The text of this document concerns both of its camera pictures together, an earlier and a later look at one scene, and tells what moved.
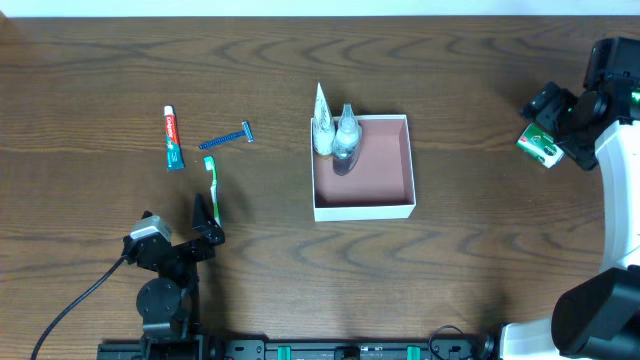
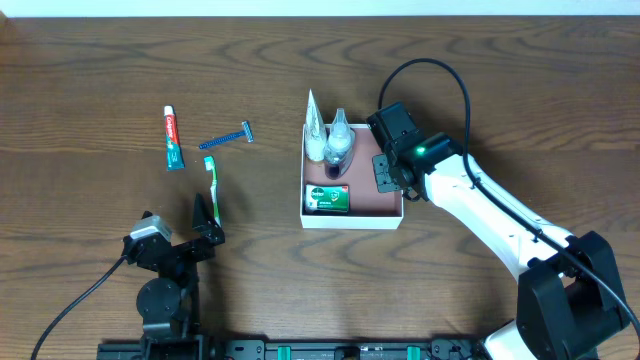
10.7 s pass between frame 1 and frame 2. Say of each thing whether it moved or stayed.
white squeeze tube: moved
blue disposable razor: stayed
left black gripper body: stayed
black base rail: stayed
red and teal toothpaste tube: stayed
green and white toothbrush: stayed
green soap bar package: moved
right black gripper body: moved
